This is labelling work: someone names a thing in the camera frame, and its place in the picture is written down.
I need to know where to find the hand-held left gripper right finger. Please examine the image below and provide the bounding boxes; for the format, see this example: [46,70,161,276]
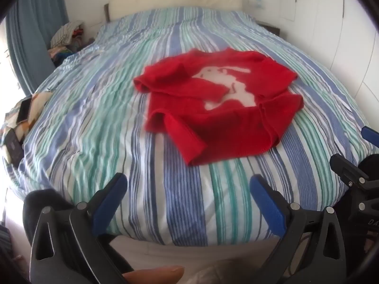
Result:
[249,174,351,284]

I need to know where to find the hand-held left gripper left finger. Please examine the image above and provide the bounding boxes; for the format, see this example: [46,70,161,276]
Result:
[30,172,128,284]

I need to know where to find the red sweater with white print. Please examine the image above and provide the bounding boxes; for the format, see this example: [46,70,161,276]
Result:
[133,47,304,166]

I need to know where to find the pile of mixed clothes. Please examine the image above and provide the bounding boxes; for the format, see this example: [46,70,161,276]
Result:
[48,21,98,66]

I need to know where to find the striped bed cover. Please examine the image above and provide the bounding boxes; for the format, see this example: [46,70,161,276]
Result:
[3,8,379,247]

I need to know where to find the white wardrobe doors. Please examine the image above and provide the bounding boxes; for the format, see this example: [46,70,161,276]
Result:
[278,0,379,119]

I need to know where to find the dark phone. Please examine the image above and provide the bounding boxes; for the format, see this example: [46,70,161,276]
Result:
[4,130,23,168]

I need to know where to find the patterned cushion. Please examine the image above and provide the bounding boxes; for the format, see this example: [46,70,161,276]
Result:
[0,92,54,166]

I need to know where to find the silver phone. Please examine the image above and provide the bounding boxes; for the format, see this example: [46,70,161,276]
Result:
[16,97,34,125]

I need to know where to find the dark wooden nightstand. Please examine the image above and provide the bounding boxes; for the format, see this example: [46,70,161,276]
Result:
[256,21,280,36]

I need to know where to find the blue curtain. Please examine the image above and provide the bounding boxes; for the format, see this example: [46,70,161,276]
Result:
[5,0,70,95]

